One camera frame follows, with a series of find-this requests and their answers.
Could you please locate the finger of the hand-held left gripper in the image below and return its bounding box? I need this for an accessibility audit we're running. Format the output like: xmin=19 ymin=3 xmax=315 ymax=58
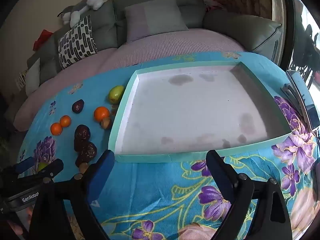
xmin=15 ymin=159 xmax=64 ymax=186
xmin=14 ymin=156 xmax=35 ymax=174

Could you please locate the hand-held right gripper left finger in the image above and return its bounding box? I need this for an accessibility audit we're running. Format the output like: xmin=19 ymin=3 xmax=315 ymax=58
xmin=29 ymin=149 xmax=115 ymax=240

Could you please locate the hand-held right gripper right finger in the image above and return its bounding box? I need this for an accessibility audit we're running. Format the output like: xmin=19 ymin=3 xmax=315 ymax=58
xmin=205 ymin=150 xmax=293 ymax=240

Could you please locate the large orange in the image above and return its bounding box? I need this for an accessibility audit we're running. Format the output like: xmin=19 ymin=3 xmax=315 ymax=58
xmin=94 ymin=106 xmax=111 ymax=122

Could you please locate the teal-rimmed white tray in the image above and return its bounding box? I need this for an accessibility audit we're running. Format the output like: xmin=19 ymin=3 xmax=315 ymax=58
xmin=108 ymin=60 xmax=290 ymax=163

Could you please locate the blue floral blanket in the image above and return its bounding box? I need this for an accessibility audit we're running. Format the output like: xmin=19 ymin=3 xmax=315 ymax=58
xmin=17 ymin=51 xmax=320 ymax=240

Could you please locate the dark dried date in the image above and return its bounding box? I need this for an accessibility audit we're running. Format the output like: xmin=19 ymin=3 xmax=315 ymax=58
xmin=72 ymin=99 xmax=85 ymax=114

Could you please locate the light grey pillow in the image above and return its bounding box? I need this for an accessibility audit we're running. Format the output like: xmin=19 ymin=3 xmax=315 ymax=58
xmin=25 ymin=58 xmax=41 ymax=96

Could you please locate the silver phone stand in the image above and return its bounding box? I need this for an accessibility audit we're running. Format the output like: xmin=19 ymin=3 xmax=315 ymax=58
xmin=281 ymin=82 xmax=308 ymax=128

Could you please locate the smartphone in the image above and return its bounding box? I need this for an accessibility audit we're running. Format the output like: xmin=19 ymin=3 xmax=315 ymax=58
xmin=287 ymin=70 xmax=320 ymax=130

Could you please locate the black and white patterned pillow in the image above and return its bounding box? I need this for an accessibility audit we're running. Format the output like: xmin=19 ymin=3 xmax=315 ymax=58
xmin=58 ymin=15 xmax=98 ymax=70

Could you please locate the red cloth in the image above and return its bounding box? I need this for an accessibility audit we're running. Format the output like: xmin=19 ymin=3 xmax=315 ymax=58
xmin=33 ymin=29 xmax=53 ymax=50

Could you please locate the lilac waffle sofa cover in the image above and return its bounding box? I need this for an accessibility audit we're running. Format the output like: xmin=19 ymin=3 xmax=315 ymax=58
xmin=13 ymin=28 xmax=247 ymax=132

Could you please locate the grey sofa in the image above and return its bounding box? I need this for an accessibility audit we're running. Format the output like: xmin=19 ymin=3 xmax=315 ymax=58
xmin=5 ymin=0 xmax=284 ymax=130

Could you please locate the grey and white plush dog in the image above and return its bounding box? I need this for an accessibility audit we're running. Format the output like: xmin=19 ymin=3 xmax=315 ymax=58
xmin=57 ymin=0 xmax=106 ymax=28

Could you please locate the grey and lilac pillow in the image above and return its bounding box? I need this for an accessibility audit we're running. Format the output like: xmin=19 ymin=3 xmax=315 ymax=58
xmin=124 ymin=0 xmax=188 ymax=42

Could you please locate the pink floral cloth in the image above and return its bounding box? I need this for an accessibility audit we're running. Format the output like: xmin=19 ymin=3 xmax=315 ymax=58
xmin=200 ymin=0 xmax=225 ymax=12

